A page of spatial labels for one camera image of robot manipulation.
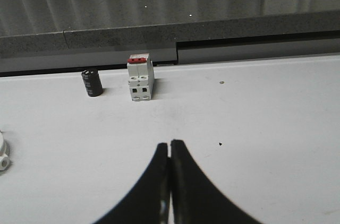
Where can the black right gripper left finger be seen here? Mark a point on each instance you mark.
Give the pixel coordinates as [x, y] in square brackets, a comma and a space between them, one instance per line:
[148, 200]

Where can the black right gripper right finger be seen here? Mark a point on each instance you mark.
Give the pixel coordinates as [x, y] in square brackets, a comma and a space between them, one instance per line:
[195, 198]

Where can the white half pipe clamp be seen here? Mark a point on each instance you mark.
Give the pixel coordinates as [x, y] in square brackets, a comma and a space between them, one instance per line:
[5, 159]

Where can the black cylindrical capacitor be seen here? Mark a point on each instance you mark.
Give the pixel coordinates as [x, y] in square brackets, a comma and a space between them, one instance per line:
[92, 82]

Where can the grey stone ledge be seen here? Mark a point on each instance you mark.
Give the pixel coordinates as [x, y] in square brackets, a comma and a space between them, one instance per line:
[33, 26]

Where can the white circuit breaker red switch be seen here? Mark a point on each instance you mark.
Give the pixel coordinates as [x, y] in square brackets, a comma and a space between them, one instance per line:
[141, 77]

